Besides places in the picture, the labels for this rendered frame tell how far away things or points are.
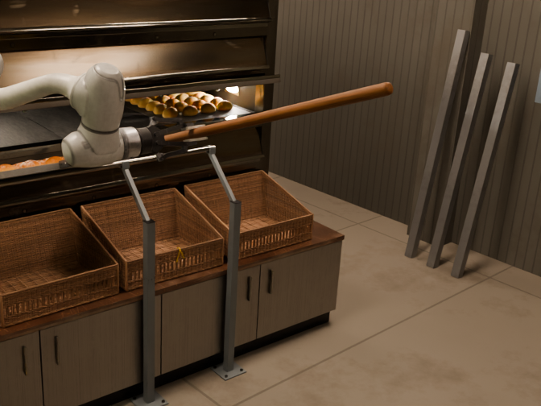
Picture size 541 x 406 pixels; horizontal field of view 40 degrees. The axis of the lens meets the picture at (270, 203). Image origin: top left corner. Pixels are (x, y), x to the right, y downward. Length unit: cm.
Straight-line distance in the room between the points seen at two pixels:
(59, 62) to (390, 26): 308
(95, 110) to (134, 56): 184
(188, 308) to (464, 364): 159
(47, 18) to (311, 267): 190
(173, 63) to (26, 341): 155
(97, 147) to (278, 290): 222
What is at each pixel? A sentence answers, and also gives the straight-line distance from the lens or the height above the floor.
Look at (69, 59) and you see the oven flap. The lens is 367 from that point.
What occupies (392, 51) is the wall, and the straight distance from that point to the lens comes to 599.
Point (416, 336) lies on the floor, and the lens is 455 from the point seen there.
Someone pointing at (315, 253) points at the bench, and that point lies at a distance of 418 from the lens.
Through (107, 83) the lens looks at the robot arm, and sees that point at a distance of 197.
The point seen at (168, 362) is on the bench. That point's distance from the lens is 382.
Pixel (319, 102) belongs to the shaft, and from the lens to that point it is 181.
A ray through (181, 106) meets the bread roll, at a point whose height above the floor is 121.
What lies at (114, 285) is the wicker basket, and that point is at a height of 63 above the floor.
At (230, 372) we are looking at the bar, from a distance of 402.
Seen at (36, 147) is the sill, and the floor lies 118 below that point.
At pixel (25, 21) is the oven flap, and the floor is 175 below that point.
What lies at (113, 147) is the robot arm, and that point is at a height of 163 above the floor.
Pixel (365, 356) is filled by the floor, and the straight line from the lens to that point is 428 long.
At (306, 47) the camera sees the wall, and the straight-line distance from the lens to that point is 659.
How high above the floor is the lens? 222
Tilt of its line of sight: 21 degrees down
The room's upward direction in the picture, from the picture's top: 4 degrees clockwise
